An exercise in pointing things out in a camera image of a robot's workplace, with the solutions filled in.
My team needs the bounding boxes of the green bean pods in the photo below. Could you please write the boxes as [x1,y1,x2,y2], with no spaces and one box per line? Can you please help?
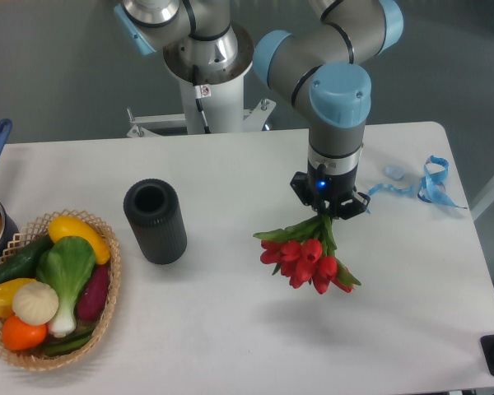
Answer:
[43,327,94,357]

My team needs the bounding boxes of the green bok choy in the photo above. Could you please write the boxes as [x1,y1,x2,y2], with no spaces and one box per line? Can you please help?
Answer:
[36,236,96,338]

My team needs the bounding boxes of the small pale blue cap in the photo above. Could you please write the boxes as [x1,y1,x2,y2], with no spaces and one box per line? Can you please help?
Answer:
[383,165,406,181]

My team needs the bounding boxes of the yellow bell pepper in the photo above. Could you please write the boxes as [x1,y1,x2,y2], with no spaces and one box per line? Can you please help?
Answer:
[0,278,35,319]

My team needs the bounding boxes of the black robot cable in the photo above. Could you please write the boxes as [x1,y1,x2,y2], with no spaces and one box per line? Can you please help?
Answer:
[191,64,212,135]

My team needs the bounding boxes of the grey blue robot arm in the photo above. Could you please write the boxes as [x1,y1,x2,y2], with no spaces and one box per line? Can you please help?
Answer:
[114,1,403,220]

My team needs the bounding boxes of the purple sweet potato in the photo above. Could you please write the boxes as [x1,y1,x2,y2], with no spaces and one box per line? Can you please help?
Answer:
[76,265,110,321]

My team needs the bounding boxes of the woven bamboo basket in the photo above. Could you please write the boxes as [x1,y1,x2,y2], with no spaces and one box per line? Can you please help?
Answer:
[0,210,120,370]

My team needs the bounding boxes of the white steamed bun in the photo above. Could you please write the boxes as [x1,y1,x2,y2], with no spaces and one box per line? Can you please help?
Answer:
[12,281,59,326]

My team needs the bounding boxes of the orange tomato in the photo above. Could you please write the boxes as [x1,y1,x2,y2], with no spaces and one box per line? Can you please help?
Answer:
[1,315,48,351]

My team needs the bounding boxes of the black ribbed vase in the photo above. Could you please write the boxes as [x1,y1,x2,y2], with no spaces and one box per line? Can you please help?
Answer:
[123,179,188,265]

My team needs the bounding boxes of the green cucumber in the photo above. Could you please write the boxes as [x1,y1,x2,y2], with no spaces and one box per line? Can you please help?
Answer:
[0,235,54,284]

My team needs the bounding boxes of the blue ribbon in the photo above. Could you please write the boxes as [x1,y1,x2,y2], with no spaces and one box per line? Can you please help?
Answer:
[368,156,467,210]

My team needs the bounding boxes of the red tulip bouquet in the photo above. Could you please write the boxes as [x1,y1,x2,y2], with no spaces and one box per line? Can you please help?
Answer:
[253,214,361,295]

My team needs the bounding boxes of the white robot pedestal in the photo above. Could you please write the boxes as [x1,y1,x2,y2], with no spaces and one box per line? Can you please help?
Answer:
[127,76,277,138]

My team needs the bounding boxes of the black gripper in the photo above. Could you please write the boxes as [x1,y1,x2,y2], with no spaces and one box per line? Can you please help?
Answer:
[290,164,371,220]

